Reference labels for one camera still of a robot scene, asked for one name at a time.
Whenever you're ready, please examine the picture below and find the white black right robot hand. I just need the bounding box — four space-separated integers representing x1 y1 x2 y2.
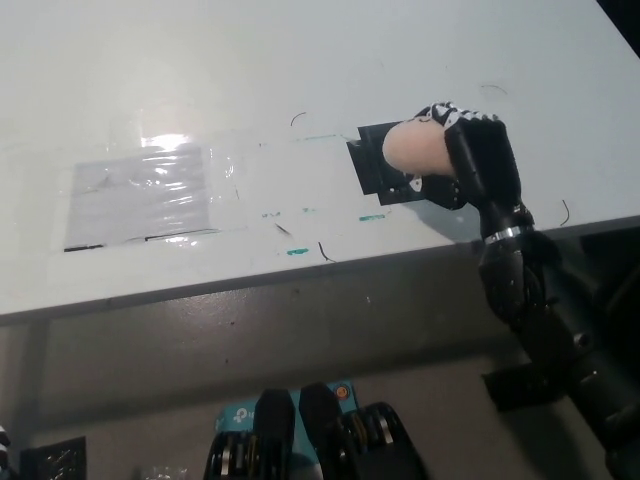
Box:
407 101 536 244

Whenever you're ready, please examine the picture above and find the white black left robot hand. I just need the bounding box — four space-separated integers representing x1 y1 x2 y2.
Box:
0 423 13 472

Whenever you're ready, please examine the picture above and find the pink dumpling plush toy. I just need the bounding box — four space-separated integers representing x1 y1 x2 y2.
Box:
382 118 455 179

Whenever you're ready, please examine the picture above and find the black square mask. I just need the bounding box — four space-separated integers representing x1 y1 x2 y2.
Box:
345 119 436 206

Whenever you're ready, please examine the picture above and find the grey table leg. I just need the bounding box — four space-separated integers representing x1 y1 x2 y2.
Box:
24 319 54 441

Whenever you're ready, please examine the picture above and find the clear plastic taped sheet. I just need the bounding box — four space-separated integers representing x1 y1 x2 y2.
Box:
63 144 219 253

